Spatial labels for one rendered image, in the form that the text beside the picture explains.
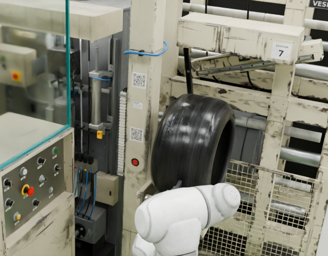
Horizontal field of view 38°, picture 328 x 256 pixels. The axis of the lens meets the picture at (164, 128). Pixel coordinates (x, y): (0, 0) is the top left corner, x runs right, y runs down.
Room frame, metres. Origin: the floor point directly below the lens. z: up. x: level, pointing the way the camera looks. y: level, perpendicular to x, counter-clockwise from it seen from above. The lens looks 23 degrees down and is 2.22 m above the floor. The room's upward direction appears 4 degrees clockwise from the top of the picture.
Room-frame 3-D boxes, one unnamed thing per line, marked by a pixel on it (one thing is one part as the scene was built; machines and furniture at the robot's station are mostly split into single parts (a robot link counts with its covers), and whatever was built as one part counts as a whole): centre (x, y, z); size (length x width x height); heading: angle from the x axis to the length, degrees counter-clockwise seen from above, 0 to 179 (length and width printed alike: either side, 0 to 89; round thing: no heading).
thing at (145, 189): (2.27, 0.03, 0.90); 0.40 x 0.03 x 0.10; 159
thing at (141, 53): (2.28, 0.11, 1.66); 0.19 x 0.19 x 0.06; 69
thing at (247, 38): (2.44, -0.36, 1.71); 0.61 x 0.25 x 0.15; 69
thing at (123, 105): (2.28, 0.20, 1.19); 0.05 x 0.04 x 0.48; 159
